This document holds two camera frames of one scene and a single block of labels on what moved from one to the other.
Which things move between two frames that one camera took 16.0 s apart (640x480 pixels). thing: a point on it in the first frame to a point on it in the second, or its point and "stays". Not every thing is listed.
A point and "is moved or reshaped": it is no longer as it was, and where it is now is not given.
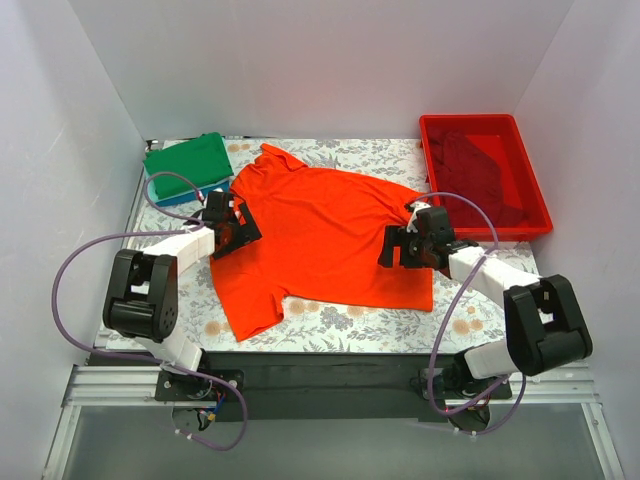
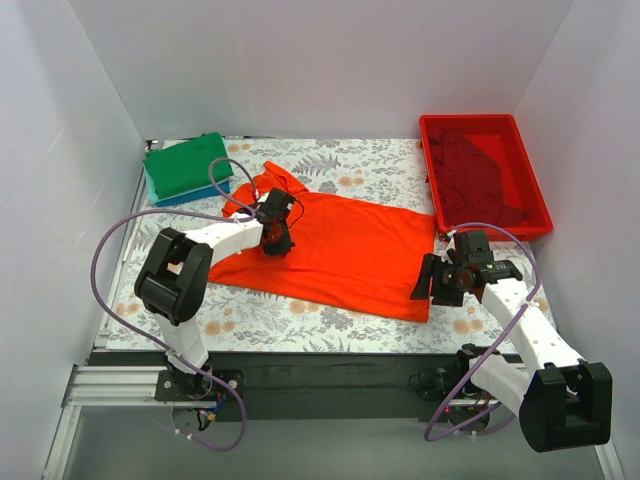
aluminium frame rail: [115, 386] stays
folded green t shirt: [199, 159] stays
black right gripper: [398, 247] to [439, 280]
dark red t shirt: [460, 167] stays
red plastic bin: [484, 155] stays
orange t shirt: [322, 234] is moved or reshaped
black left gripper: [245, 230] to [278, 242]
